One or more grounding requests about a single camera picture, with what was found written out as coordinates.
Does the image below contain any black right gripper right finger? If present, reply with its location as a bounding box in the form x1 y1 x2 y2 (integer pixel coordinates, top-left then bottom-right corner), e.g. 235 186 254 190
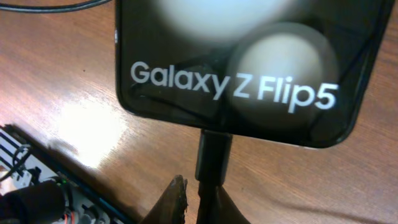
216 187 250 224

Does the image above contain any robot base electronics board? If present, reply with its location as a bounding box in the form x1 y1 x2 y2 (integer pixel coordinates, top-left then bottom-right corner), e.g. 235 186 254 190
1 125 135 223

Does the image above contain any black Galaxy flip phone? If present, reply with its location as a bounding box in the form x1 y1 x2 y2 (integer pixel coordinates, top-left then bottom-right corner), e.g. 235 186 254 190
115 0 394 148

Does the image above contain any black charger cable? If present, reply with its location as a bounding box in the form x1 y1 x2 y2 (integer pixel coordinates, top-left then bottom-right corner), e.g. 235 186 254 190
0 0 234 224

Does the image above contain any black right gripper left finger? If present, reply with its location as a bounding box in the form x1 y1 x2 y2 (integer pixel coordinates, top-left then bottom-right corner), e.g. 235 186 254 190
139 175 188 224

